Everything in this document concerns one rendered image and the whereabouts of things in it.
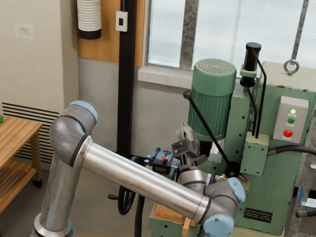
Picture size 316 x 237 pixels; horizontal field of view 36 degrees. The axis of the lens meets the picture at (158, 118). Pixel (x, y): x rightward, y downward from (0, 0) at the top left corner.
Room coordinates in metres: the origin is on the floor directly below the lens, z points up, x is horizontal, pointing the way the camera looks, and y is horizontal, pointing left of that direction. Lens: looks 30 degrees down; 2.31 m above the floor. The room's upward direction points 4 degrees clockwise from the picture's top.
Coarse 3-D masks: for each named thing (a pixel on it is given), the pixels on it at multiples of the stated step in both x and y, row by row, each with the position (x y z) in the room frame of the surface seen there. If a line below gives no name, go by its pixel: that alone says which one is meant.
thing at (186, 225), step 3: (186, 219) 1.54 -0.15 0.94; (189, 219) 1.54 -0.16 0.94; (186, 222) 1.52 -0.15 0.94; (189, 222) 1.52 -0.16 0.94; (186, 225) 1.50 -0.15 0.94; (189, 225) 1.52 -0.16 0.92; (183, 228) 1.49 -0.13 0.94; (186, 228) 1.49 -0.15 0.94; (183, 231) 1.48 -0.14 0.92; (186, 231) 1.48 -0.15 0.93; (183, 234) 1.48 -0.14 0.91; (186, 234) 1.48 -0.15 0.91
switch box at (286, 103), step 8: (280, 104) 1.60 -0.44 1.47; (288, 104) 1.59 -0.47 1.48; (296, 104) 1.59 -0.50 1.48; (304, 104) 1.60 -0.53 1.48; (280, 112) 1.60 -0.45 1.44; (288, 112) 1.59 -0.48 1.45; (296, 112) 1.58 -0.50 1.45; (304, 112) 1.58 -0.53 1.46; (280, 120) 1.59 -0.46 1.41; (296, 120) 1.58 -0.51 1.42; (304, 120) 1.58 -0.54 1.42; (280, 128) 1.59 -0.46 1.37; (288, 128) 1.59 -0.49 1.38; (296, 128) 1.58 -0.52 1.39; (280, 136) 1.59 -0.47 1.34; (296, 136) 1.58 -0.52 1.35
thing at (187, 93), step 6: (186, 90) 1.71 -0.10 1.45; (186, 96) 1.69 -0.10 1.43; (192, 102) 1.69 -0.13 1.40; (198, 114) 1.69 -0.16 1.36; (204, 120) 1.68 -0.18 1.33; (210, 132) 1.67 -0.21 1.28; (216, 144) 1.67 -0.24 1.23; (222, 150) 1.67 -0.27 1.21; (222, 156) 1.66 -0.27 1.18; (228, 162) 1.65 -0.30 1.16; (234, 162) 1.67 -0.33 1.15; (228, 168) 1.64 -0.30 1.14; (234, 168) 1.63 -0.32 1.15; (228, 174) 1.63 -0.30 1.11; (234, 174) 1.63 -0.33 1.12; (240, 174) 1.65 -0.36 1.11; (246, 180) 1.64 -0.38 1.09
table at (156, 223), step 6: (210, 150) 2.12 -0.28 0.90; (174, 180) 1.85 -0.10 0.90; (150, 216) 1.59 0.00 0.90; (150, 222) 1.58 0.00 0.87; (156, 222) 1.58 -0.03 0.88; (162, 222) 1.57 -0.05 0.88; (168, 222) 1.56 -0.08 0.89; (174, 222) 1.56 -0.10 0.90; (180, 222) 1.56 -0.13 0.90; (156, 228) 1.58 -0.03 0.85; (162, 228) 1.57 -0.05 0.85; (168, 228) 1.56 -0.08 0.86; (174, 228) 1.56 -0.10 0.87; (180, 228) 1.55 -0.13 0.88; (192, 228) 1.54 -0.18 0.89; (198, 228) 1.56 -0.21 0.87; (180, 234) 1.55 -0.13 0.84; (192, 234) 1.54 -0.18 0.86
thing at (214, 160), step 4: (212, 156) 1.82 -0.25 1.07; (216, 156) 1.82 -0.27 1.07; (220, 156) 1.82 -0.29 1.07; (208, 160) 1.79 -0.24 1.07; (212, 160) 1.79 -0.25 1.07; (216, 160) 1.79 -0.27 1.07; (220, 160) 1.79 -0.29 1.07; (204, 164) 1.79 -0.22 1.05; (208, 164) 1.78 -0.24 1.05; (212, 164) 1.78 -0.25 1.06; (216, 164) 1.77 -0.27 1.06; (220, 164) 1.77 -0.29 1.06; (200, 168) 1.79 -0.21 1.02; (204, 168) 1.79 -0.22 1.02; (208, 168) 1.78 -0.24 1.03; (212, 168) 1.78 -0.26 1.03; (204, 172) 1.79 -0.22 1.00; (208, 172) 1.78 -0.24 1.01; (212, 172) 1.78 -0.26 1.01; (216, 172) 1.77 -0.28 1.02
